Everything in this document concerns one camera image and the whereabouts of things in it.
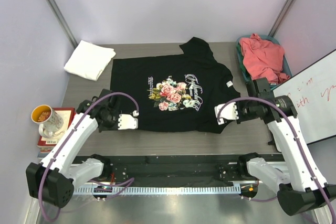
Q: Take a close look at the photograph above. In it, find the white slotted cable duct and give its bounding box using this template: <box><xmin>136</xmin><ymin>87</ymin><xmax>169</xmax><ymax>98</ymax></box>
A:
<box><xmin>73</xmin><ymin>184</ymin><xmax>241</xmax><ymax>196</ymax></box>

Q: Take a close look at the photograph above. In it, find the bottom book in stack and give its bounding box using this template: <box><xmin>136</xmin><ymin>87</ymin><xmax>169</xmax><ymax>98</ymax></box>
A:
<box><xmin>37</xmin><ymin>147</ymin><xmax>53</xmax><ymax>160</ymax></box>

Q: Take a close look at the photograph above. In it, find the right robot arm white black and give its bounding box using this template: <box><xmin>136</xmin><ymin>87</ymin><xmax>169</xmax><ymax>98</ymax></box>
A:
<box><xmin>234</xmin><ymin>78</ymin><xmax>335</xmax><ymax>216</ymax></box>

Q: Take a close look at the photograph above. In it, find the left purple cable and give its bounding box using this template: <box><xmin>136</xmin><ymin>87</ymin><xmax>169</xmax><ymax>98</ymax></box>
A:
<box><xmin>38</xmin><ymin>92</ymin><xmax>140</xmax><ymax>222</ymax></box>

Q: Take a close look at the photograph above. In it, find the black floral t shirt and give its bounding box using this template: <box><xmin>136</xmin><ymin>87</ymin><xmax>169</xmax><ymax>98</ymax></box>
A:
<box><xmin>110</xmin><ymin>37</ymin><xmax>240</xmax><ymax>134</ymax></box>

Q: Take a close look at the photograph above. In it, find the floral mug yellow inside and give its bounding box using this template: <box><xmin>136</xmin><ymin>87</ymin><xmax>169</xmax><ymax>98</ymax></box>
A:
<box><xmin>31</xmin><ymin>104</ymin><xmax>64</xmax><ymax>138</ymax></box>

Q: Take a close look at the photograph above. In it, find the whiteboard with red writing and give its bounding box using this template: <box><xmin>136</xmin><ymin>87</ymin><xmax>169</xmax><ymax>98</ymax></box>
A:
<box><xmin>274</xmin><ymin>51</ymin><xmax>335</xmax><ymax>144</ymax></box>

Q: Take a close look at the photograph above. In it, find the red top book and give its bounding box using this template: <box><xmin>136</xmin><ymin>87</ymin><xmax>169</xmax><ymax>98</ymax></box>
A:
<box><xmin>37</xmin><ymin>108</ymin><xmax>75</xmax><ymax>148</ymax></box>

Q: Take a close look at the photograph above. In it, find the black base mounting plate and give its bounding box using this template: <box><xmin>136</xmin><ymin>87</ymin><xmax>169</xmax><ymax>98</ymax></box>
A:
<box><xmin>81</xmin><ymin>155</ymin><xmax>269</xmax><ymax>183</ymax></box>

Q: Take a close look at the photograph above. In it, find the aluminium rail frame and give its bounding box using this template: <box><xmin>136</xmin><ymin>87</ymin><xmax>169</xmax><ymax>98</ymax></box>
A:
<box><xmin>31</xmin><ymin>161</ymin><xmax>320</xmax><ymax>186</ymax></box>

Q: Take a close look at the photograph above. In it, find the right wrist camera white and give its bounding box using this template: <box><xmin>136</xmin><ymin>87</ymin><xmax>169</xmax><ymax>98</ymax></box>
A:
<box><xmin>214</xmin><ymin>102</ymin><xmax>239</xmax><ymax>125</ymax></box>

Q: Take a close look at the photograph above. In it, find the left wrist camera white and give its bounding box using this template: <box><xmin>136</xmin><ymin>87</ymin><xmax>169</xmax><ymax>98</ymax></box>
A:
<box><xmin>117</xmin><ymin>110</ymin><xmax>139</xmax><ymax>130</ymax></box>

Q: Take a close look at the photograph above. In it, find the folded white t shirt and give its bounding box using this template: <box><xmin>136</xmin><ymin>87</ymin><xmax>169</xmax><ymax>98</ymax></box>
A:
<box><xmin>64</xmin><ymin>40</ymin><xmax>116</xmax><ymax>81</ymax></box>

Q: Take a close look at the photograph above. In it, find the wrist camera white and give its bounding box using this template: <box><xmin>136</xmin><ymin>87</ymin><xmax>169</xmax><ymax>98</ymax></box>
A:
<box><xmin>117</xmin><ymin>110</ymin><xmax>139</xmax><ymax>130</ymax></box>
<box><xmin>214</xmin><ymin>102</ymin><xmax>239</xmax><ymax>125</ymax></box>

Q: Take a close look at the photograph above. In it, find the pink crumpled t shirt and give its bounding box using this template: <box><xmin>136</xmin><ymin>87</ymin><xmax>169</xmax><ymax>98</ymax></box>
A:
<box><xmin>239</xmin><ymin>34</ymin><xmax>290</xmax><ymax>84</ymax></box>

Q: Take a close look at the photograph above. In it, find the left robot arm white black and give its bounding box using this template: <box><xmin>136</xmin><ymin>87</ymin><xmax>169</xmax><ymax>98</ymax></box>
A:
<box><xmin>26</xmin><ymin>89</ymin><xmax>120</xmax><ymax>208</ymax></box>

